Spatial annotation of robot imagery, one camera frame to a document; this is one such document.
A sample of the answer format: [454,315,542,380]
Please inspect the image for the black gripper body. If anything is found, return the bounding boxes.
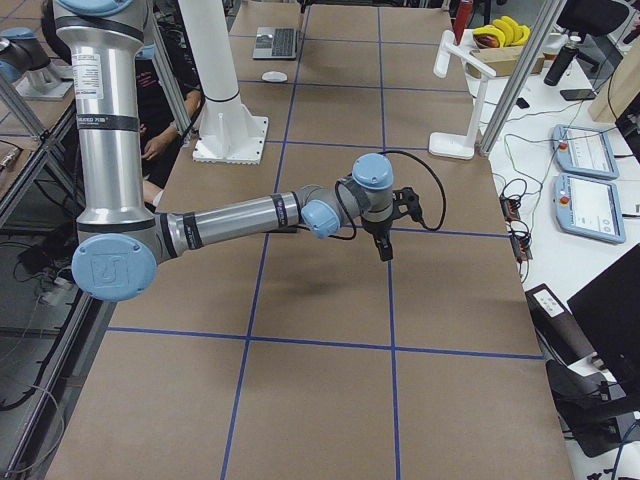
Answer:
[361,187,422,235]

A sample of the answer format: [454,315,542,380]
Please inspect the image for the grey laptop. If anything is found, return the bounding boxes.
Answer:
[252,27,300,60]

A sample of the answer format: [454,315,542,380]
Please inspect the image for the white desk lamp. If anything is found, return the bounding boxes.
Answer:
[428,28,500,161]

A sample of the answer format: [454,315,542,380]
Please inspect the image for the cardboard box on desk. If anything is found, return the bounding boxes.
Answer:
[466,46,545,78]

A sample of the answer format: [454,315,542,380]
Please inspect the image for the teach pendant near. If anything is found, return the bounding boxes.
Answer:
[553,173,626,244]

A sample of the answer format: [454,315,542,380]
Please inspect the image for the teach pendant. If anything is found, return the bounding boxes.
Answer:
[553,173,626,244]
[551,124,619,180]

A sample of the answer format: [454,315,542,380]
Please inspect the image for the teach pendant far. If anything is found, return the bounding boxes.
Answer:
[551,124,619,180]

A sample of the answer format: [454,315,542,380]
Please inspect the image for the yellow bananas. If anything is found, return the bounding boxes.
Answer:
[472,16,531,48]

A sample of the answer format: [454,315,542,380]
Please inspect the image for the black smartphone on desk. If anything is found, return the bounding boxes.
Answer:
[560,88,596,102]

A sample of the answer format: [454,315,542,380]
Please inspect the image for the red cylinder container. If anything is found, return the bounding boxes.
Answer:
[452,0,474,45]

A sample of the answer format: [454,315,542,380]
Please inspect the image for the black water bottle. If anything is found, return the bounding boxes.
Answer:
[542,34,581,86]

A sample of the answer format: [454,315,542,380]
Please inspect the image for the black monitor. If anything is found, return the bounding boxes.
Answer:
[566,243,640,381]

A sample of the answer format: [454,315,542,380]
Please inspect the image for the seated person in black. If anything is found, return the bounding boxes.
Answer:
[39,0,207,206]

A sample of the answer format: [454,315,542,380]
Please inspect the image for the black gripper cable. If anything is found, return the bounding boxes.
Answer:
[333,149,448,242]

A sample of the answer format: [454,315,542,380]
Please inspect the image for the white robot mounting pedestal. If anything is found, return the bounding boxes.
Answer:
[179,0,269,164]

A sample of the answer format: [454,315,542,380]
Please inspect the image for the white wireless mouse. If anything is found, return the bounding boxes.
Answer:
[261,71,288,83]

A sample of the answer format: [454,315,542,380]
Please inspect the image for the aluminium frame post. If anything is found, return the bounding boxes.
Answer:
[478,0,567,157]

